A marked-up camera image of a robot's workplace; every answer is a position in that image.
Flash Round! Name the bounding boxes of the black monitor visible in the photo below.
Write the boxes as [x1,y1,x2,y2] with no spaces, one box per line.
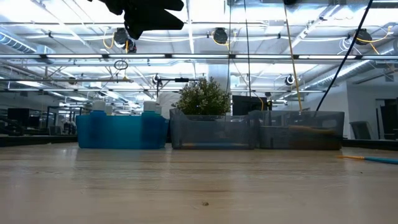
[231,95,269,116]

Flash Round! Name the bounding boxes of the yellow cable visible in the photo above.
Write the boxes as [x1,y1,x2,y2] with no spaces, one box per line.
[282,0,303,112]

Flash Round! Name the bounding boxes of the grey translucent plastic bin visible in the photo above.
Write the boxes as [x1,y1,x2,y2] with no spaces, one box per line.
[169,108,260,151]
[256,110,345,151]

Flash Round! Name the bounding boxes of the small potted green plant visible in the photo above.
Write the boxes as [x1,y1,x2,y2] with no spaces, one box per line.
[174,77,233,116]

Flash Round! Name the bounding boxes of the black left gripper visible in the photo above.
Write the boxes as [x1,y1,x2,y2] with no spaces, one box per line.
[86,0,185,40]

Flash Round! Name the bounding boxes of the blue plastic tray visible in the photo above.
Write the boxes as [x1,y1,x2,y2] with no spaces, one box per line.
[75,114,169,150]

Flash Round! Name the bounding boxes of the black hanging arm cable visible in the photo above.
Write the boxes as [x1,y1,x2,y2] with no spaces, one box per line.
[315,0,373,112]

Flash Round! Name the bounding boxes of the thin black cable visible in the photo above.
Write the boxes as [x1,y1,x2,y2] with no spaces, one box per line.
[243,0,252,98]

